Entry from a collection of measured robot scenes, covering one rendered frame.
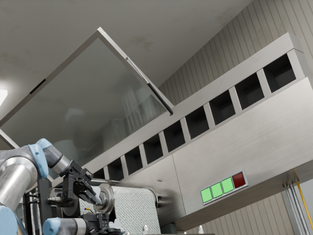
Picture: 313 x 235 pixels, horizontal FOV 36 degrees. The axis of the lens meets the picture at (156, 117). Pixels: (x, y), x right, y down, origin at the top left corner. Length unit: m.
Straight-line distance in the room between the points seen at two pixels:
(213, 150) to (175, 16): 2.44
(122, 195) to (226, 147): 0.49
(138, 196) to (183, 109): 0.46
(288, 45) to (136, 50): 2.87
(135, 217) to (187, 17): 2.68
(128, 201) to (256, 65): 0.79
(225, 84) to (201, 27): 2.54
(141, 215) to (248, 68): 0.78
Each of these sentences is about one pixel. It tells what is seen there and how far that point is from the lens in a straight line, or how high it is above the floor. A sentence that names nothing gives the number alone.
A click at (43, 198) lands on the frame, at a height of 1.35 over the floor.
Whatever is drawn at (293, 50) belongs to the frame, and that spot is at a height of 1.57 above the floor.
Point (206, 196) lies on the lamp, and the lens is 2.08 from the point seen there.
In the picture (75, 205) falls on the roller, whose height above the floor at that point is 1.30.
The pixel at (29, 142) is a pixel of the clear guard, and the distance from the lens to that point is 2.94.
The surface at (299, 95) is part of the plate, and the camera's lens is 1.88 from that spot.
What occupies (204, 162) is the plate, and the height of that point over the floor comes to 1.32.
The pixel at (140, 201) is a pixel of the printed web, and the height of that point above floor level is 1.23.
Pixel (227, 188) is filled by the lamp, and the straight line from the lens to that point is 2.01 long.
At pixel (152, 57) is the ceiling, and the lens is 4.84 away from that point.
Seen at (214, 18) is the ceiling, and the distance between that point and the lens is 4.54.
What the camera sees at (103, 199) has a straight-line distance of 2.04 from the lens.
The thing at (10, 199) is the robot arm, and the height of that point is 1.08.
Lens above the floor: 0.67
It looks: 25 degrees up
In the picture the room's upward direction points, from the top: 13 degrees counter-clockwise
